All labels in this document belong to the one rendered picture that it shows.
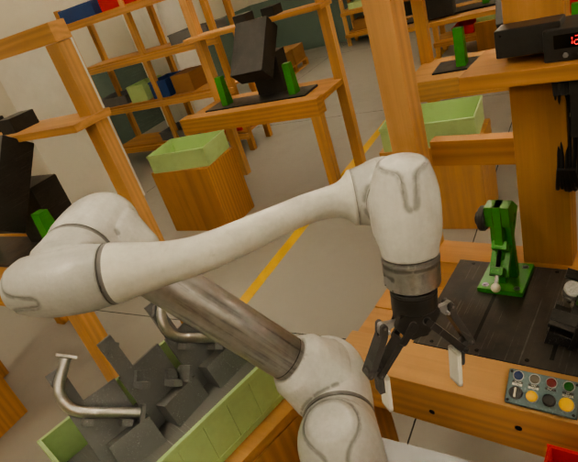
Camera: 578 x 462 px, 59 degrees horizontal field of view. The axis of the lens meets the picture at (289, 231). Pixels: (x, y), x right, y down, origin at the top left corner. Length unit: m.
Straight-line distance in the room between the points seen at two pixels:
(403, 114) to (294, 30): 11.11
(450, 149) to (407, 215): 1.06
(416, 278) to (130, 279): 0.43
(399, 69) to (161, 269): 1.07
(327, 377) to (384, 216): 0.46
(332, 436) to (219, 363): 0.76
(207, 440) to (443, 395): 0.63
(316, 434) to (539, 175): 1.02
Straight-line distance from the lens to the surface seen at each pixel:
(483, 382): 1.41
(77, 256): 0.85
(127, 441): 1.60
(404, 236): 0.76
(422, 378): 1.43
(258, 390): 1.55
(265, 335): 1.07
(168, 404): 1.61
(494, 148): 1.74
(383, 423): 1.71
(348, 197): 0.89
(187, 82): 6.83
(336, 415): 1.00
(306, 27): 12.58
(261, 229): 0.84
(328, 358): 1.12
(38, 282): 0.86
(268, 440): 1.59
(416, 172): 0.74
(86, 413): 1.58
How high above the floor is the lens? 1.93
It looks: 27 degrees down
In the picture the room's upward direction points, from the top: 18 degrees counter-clockwise
